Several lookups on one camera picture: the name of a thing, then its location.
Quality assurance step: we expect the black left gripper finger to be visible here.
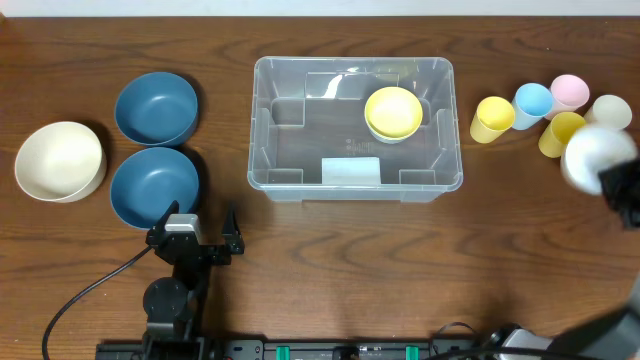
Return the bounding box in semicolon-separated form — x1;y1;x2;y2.
221;205;245;254
146;200;179;245

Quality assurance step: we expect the white small bowl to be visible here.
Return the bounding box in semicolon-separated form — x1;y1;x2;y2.
561;124;639;196

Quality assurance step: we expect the yellow plastic cup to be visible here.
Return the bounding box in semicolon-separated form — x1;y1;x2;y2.
538;112;586;158
470;96;515;144

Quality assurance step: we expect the pale grey small bowl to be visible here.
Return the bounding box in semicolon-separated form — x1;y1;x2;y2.
368;124;419;144

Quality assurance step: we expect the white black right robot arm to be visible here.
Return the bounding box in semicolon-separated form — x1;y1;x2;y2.
496;160;639;360

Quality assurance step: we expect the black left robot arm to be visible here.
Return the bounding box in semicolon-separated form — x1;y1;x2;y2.
142;201;245;360

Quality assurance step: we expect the blue bowl near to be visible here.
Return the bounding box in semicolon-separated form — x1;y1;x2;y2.
110;147;200;229

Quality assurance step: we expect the blue bowl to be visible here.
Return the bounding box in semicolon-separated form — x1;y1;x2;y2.
114;72;199;147
110;147;200;229

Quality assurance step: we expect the cream plastic cup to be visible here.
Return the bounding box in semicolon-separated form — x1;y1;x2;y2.
584;94;633;130

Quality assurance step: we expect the pink plastic cup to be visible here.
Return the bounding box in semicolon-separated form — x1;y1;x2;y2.
545;74;590;120

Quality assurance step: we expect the cream large bowl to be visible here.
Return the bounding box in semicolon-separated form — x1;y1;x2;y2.
14;121;107;203

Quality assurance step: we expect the light blue plastic cup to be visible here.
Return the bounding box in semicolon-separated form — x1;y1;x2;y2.
512;83;554;131

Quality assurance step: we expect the blue bowl far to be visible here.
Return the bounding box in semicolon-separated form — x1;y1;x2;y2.
114;72;199;147

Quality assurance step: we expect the clear plastic storage bin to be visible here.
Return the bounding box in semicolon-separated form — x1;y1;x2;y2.
247;56;463;203

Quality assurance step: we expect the black cable left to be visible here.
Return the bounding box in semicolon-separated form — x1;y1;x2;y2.
41;244;155;360

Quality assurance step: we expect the black cable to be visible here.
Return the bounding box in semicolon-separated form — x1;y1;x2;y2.
41;244;155;360
429;322;506;360

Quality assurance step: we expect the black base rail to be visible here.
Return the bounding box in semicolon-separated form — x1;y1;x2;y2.
95;337;475;360

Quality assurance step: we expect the black cable right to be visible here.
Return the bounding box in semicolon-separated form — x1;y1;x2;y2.
429;322;506;360

